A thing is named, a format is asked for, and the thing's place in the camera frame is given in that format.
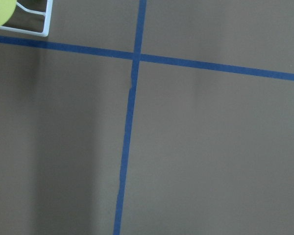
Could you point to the yellow plastic cup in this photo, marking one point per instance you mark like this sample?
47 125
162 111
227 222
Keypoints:
7 8

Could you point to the white wire cup rack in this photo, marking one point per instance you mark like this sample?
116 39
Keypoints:
30 17

